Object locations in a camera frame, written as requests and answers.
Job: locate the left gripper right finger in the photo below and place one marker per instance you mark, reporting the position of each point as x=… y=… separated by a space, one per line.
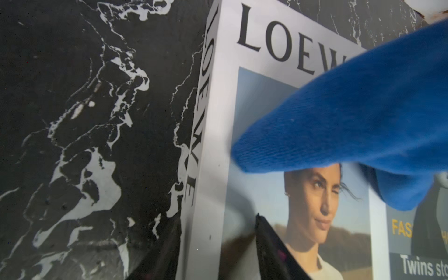
x=275 y=261

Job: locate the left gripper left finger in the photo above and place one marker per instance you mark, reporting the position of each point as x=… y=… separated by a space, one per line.
x=162 y=260

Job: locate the LOEWE white magazine book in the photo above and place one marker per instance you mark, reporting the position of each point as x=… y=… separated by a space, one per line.
x=255 y=55

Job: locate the grey Twins story book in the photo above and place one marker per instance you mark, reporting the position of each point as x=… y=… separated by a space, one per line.
x=418 y=239

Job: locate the blue microfibre cloth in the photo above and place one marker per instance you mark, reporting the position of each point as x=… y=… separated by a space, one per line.
x=386 y=108

